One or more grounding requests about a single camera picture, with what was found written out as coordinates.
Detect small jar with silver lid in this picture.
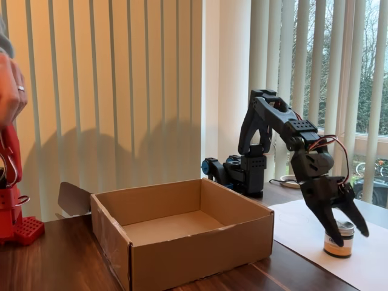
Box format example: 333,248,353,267
323,220,355,259

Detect white paper sheet with circles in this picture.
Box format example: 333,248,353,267
268,197,388,291

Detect bicycle outside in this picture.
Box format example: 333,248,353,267
354,160,388,177

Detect cream vertical window blinds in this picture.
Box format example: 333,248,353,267
248,0,388,210
0,0,203,222

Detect red leader robot arm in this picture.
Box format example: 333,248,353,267
0,122,45,246

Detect open brown cardboard box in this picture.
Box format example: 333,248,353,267
55,177,275,291

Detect dark parked vehicle outside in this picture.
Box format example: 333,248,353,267
351,177,388,209

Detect person's hand with ring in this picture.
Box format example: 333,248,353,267
0,53,28,128

